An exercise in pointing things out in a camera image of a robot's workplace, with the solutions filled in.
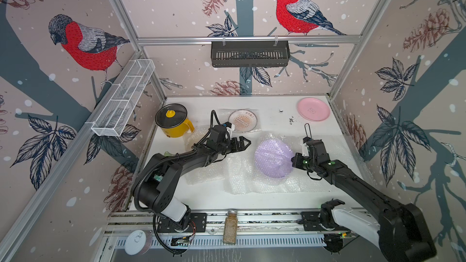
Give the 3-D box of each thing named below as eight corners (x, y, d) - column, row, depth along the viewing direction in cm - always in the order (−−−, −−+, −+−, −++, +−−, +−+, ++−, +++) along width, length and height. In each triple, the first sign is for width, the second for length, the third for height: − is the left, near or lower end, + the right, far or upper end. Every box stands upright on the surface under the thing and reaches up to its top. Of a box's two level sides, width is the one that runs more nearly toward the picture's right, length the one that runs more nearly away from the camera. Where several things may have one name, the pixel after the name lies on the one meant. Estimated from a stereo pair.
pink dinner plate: (301, 121, 111) (302, 118, 109) (295, 99, 123) (295, 97, 121) (331, 120, 111) (333, 118, 109) (322, 99, 123) (323, 97, 121)
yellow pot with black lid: (160, 138, 103) (151, 124, 92) (166, 118, 112) (159, 104, 102) (193, 138, 103) (188, 124, 92) (197, 118, 112) (192, 103, 102)
